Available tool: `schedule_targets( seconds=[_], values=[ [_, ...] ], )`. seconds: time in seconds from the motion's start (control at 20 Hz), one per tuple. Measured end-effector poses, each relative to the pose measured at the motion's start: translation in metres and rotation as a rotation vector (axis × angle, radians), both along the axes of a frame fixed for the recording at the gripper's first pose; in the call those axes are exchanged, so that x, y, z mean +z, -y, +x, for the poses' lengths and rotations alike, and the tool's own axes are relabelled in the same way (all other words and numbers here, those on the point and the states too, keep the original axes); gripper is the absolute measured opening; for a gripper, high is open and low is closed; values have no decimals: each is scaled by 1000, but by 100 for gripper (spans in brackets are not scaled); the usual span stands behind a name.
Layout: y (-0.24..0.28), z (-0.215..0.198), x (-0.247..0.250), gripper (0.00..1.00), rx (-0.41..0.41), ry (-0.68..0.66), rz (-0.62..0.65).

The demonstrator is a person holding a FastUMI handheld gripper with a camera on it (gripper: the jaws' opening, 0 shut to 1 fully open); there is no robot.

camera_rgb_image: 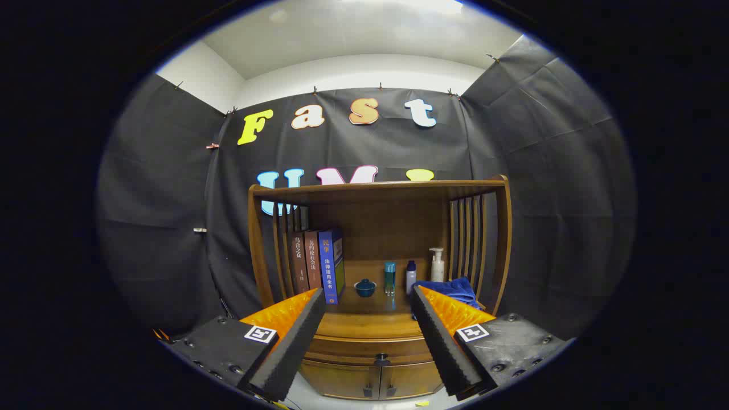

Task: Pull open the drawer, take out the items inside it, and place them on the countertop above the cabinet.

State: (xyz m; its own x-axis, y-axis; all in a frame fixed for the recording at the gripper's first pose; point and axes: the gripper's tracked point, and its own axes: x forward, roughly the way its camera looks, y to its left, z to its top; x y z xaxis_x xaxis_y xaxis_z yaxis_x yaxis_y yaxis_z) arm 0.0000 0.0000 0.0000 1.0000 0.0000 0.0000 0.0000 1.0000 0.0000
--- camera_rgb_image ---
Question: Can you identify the thick blue book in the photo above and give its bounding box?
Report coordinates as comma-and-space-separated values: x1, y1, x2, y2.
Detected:
318, 229, 346, 305

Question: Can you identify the wooden countertop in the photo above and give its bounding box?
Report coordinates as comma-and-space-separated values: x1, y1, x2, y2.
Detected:
285, 259, 485, 341

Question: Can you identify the wooden cabinet door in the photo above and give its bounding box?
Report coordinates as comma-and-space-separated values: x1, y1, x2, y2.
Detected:
379, 360, 445, 399
299, 360, 381, 400

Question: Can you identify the folded blue towel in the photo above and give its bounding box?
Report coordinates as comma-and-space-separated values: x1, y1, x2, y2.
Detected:
413, 277, 482, 311

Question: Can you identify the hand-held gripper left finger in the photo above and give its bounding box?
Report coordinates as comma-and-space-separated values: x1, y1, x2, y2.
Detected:
154, 288, 326, 403

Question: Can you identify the wooden drawer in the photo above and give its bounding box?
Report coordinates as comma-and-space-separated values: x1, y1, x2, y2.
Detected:
305, 335, 436, 365

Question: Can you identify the dark brown book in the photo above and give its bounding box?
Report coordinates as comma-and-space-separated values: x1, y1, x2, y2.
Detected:
292, 232, 309, 294

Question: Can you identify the reddish brown book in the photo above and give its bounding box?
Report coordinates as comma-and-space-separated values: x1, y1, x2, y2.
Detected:
304, 231, 323, 291

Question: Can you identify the wooden cabinet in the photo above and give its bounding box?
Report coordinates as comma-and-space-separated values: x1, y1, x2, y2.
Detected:
248, 175, 512, 400

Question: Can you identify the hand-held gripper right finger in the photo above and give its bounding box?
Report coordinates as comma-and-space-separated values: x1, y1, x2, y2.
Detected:
410, 285, 573, 402

